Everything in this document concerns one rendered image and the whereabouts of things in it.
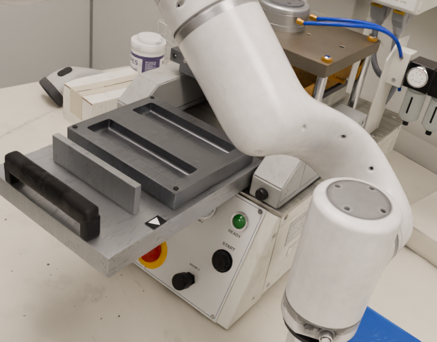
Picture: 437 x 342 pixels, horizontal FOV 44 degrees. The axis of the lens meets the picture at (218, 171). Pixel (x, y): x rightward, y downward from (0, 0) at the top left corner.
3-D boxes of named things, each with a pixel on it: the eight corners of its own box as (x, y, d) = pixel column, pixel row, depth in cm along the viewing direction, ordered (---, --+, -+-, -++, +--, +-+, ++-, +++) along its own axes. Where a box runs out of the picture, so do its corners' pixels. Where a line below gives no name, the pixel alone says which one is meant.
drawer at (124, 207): (153, 123, 90) (156, 81, 85) (260, 182, 79) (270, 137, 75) (-10, 193, 69) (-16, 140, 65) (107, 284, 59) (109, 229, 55)
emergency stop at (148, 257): (140, 253, 87) (148, 231, 86) (158, 266, 85) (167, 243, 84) (134, 254, 86) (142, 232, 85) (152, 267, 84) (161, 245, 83)
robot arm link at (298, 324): (362, 343, 52) (354, 363, 54) (365, 281, 60) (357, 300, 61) (279, 318, 53) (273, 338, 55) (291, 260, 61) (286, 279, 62)
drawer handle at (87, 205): (19, 174, 67) (16, 147, 64) (100, 234, 60) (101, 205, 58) (4, 180, 65) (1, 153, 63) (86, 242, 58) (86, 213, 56)
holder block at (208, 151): (151, 108, 86) (152, 93, 84) (252, 162, 77) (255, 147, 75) (66, 142, 74) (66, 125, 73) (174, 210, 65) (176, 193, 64)
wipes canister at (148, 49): (149, 81, 146) (153, 27, 137) (168, 94, 140) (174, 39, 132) (121, 86, 140) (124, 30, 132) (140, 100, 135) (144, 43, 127)
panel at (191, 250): (81, 224, 93) (119, 125, 89) (216, 322, 79) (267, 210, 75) (73, 225, 91) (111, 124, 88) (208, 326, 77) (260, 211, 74)
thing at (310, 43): (257, 34, 108) (269, -33, 101) (401, 91, 93) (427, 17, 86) (175, 60, 91) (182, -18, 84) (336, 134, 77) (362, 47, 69)
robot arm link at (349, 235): (316, 254, 62) (269, 294, 56) (347, 159, 55) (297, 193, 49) (381, 296, 58) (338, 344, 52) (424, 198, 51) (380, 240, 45)
